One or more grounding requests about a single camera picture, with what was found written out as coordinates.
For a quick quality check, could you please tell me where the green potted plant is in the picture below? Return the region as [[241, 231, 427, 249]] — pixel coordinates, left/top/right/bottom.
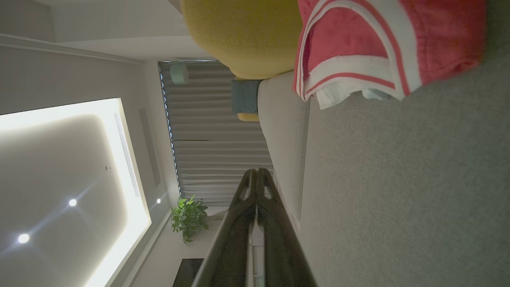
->
[[171, 195, 209, 244]]

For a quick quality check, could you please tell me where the long ceiling air vent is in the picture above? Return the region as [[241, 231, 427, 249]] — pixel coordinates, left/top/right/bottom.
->
[[114, 112, 141, 198]]

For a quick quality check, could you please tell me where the dark flat screen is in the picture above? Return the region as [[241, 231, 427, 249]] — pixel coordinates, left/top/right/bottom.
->
[[173, 258, 204, 287]]

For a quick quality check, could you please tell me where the round pale green lamp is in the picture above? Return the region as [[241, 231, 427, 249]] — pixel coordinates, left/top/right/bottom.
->
[[170, 62, 189, 85]]

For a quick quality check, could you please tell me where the teal cushion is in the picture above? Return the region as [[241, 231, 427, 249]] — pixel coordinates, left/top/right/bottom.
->
[[231, 79, 261, 115]]

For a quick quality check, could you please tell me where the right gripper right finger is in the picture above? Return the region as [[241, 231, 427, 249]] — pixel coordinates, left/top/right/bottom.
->
[[257, 168, 317, 287]]

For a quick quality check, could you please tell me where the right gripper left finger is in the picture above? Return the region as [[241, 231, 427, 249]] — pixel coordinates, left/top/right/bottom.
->
[[191, 169, 257, 287]]

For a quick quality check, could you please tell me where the grey pleated curtain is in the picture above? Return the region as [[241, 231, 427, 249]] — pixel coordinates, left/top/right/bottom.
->
[[159, 61, 275, 208]]

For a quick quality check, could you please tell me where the red basketball jersey number 23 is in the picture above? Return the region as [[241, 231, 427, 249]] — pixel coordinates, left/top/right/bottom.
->
[[293, 0, 486, 110]]

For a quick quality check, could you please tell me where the large yellow cushion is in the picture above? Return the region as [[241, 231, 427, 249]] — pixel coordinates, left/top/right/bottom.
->
[[180, 0, 304, 80]]

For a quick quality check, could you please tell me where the grey sofa back cushion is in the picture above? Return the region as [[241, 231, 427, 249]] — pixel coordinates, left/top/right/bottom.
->
[[257, 71, 311, 236]]

